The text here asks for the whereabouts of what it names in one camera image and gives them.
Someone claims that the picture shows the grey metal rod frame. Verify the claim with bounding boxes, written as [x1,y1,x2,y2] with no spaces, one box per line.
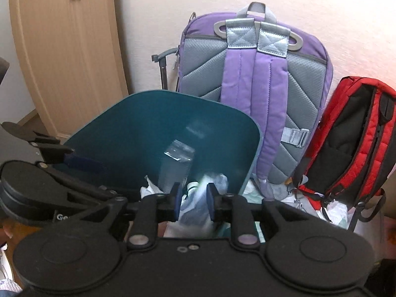
[151,48,181,93]

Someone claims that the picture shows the person's left hand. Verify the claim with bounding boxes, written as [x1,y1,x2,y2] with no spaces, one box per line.
[0,224,15,244]

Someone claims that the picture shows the clear plastic bag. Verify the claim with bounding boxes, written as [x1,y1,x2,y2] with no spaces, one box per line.
[178,189,218,238]

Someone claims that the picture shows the teal trash bin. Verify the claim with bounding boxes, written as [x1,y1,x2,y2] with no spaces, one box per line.
[62,90,264,239]

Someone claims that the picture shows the red black backpack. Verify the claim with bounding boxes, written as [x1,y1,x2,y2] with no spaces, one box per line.
[292,76,396,233]

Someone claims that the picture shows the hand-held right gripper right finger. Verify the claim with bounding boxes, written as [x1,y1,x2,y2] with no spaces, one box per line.
[207,182,314,250]

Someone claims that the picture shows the white plastic bag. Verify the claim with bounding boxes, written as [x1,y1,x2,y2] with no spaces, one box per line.
[202,173,230,197]

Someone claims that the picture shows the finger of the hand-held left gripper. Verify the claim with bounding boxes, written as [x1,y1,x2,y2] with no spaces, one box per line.
[1,122,108,175]
[35,161,128,205]

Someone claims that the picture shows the zigzag teal cream quilt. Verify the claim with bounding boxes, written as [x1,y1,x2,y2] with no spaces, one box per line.
[217,176,356,246]

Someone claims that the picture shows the crumpled white paper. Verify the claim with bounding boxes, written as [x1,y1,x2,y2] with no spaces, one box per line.
[141,176,166,199]

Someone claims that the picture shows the clear plastic bottle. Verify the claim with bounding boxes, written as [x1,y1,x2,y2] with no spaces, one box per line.
[158,139,196,194]

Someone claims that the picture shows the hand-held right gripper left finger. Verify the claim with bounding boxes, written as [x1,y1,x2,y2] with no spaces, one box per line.
[77,182,183,250]

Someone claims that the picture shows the purple grey backpack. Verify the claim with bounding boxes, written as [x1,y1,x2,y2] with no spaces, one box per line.
[174,1,335,201]

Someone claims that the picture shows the beige wooden door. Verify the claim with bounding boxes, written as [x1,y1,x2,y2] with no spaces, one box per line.
[8,0,130,140]

